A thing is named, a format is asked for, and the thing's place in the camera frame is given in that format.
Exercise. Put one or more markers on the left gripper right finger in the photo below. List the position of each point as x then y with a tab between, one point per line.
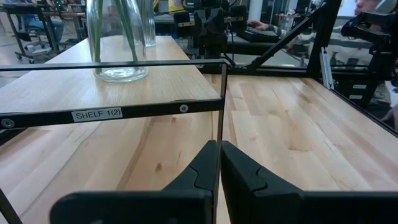
280	208

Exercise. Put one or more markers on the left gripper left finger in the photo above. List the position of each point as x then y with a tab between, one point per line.
186	205

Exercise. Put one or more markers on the ribbed clear glass vase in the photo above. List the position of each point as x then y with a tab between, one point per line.
150	28

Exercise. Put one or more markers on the smooth clear glass vase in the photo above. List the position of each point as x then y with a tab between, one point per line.
121	73

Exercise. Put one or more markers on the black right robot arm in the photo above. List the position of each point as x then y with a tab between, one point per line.
214	46

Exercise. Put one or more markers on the white shelf label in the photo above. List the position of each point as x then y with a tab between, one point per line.
96	114

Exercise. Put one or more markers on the black equipment box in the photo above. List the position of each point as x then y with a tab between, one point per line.
186	18

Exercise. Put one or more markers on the dark grey desk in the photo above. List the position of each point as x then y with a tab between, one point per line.
248	46

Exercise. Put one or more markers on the person's hand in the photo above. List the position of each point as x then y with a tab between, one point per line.
391	116
258	25

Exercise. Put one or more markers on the black computer keyboard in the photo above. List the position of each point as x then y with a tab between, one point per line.
264	35

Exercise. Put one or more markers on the black drawer unit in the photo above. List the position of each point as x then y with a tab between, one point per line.
348	93

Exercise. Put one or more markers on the person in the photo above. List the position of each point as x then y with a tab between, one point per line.
43	25
351	53

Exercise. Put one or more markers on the black metal workbench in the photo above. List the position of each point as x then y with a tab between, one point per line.
12	9

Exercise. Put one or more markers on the black aluminium rig frame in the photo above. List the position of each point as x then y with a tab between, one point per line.
323	37

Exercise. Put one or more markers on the wooden shelf with black frame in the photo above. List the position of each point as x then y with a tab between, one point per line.
93	90

